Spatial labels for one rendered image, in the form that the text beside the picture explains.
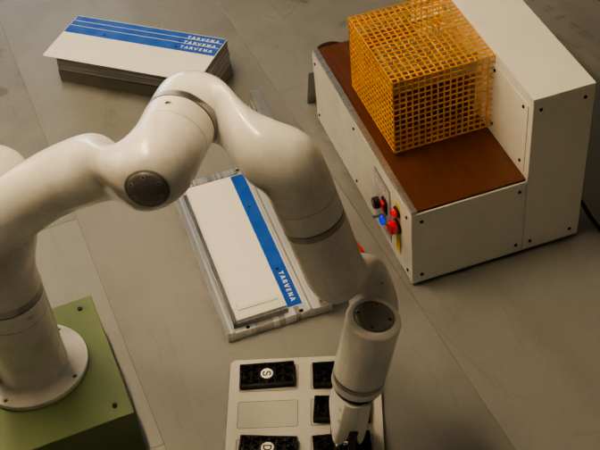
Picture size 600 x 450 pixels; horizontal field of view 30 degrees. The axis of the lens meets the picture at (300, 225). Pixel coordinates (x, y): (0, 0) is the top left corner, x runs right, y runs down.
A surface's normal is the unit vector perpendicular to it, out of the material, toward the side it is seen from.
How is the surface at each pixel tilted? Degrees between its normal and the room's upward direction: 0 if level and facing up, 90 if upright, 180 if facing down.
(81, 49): 0
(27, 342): 87
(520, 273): 0
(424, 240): 90
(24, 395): 3
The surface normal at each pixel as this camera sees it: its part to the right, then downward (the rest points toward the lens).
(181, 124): 0.46, -0.56
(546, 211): 0.32, 0.65
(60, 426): -0.09, -0.74
